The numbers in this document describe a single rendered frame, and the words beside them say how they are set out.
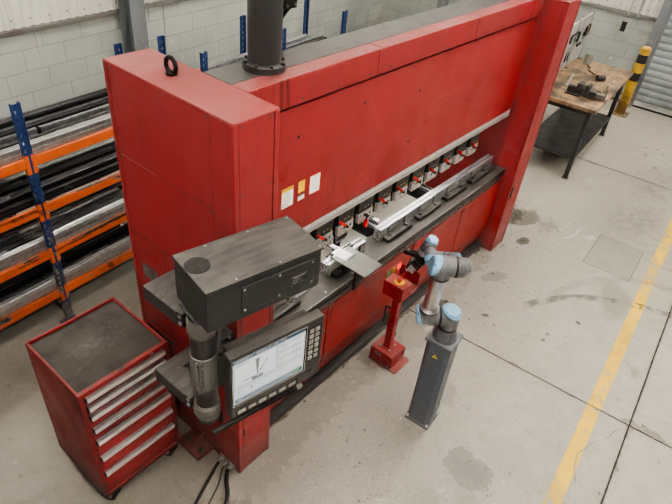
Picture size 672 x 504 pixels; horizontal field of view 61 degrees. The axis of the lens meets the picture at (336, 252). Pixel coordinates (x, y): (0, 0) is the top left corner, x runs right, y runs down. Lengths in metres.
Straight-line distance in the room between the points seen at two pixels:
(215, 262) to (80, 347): 1.32
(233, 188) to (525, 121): 3.32
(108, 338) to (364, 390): 1.86
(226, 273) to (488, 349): 3.08
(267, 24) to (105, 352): 1.77
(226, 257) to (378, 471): 2.16
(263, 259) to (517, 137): 3.52
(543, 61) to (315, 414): 3.19
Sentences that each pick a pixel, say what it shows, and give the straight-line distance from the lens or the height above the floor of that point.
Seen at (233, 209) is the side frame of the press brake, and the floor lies 1.92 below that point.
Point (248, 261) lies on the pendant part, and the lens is 2.07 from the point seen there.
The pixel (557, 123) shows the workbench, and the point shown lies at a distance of 8.26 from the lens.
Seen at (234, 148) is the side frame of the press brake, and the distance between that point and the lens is 2.24.
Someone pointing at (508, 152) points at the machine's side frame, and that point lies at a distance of 5.31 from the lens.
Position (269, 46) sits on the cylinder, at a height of 2.42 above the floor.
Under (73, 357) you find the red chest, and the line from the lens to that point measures 3.18.
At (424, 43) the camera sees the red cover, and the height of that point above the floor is 2.25.
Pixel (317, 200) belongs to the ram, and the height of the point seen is 1.54.
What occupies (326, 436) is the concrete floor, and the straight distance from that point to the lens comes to 3.96.
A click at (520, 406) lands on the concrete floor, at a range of 4.45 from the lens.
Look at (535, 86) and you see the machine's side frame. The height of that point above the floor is 1.64.
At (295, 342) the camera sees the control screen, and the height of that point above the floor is 1.52.
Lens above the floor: 3.24
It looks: 37 degrees down
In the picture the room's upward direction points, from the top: 6 degrees clockwise
